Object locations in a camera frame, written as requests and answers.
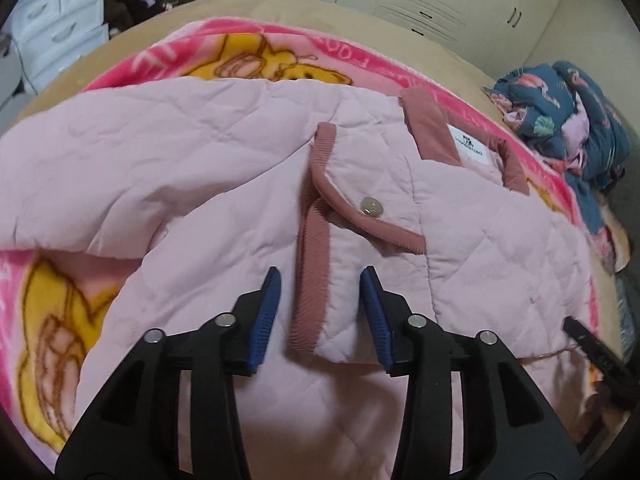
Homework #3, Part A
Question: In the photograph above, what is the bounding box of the pink quilted jacket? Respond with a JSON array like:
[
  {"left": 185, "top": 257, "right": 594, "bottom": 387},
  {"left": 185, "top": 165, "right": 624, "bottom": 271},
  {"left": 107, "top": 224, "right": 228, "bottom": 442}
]
[{"left": 0, "top": 77, "right": 601, "bottom": 480}]

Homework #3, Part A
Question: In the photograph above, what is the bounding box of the tan bed cover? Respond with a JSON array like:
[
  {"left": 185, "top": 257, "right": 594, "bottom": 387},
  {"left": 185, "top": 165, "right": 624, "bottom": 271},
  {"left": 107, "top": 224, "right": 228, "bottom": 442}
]
[{"left": 14, "top": 0, "right": 626, "bottom": 351}]

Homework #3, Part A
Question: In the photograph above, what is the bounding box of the blue flamingo print duvet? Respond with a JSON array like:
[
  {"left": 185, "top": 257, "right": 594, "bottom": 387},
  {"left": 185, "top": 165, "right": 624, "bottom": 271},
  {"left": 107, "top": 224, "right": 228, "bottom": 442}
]
[{"left": 484, "top": 61, "right": 630, "bottom": 237}]

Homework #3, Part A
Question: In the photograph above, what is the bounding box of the pink cartoon fleece blanket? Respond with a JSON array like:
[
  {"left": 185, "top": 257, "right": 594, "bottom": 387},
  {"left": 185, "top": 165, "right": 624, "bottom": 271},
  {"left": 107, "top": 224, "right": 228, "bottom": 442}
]
[{"left": 0, "top": 15, "right": 609, "bottom": 470}]

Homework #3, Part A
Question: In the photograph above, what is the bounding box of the yellow red folded blanket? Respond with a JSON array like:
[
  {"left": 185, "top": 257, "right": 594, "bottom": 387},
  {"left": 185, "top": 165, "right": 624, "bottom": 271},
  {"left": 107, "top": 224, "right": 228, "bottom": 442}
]
[{"left": 600, "top": 203, "right": 632, "bottom": 273}]

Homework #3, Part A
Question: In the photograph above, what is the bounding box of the white drawer chest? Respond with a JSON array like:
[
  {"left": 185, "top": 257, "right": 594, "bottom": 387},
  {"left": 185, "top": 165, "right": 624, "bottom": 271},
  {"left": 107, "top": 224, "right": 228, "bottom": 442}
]
[{"left": 3, "top": 0, "right": 108, "bottom": 93}]

